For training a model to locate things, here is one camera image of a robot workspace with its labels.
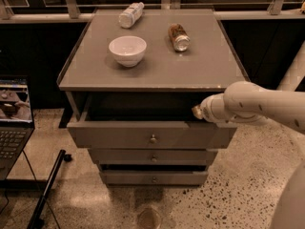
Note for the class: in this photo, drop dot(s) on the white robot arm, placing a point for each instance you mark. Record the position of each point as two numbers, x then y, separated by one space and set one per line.
246 102

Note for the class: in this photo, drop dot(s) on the clear plastic water bottle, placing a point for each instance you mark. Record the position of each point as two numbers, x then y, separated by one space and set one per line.
130 15

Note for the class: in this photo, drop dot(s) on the black stand leg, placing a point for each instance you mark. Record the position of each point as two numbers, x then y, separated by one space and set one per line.
35 221

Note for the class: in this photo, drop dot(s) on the black laptop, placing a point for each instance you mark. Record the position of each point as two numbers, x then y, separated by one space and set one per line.
16 120

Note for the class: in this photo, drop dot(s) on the grey top drawer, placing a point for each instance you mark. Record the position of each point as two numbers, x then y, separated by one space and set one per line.
146 120

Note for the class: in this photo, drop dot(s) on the brown drink can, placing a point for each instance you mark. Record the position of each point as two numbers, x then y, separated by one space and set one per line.
180 39

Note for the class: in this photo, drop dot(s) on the grey drawer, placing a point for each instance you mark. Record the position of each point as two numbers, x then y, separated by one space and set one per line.
146 120
152 157
123 178

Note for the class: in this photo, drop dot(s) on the metal railing frame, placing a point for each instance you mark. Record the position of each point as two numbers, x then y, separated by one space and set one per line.
76 7

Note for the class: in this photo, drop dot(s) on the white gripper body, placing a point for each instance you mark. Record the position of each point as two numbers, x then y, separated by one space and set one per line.
207 111

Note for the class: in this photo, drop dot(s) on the white ceramic bowl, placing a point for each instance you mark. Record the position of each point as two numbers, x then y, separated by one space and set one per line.
128 51

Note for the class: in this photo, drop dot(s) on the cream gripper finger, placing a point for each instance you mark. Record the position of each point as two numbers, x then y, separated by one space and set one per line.
197 112

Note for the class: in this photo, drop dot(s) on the round floor drain cover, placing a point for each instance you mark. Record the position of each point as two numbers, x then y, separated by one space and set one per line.
149 218

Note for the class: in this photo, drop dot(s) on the grey middle drawer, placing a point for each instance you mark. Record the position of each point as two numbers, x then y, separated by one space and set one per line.
152 157

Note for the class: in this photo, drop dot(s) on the grey bottom drawer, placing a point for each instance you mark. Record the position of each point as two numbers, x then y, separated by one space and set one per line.
123 178

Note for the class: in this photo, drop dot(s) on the grey drawer cabinet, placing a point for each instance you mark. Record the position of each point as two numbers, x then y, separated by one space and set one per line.
207 67

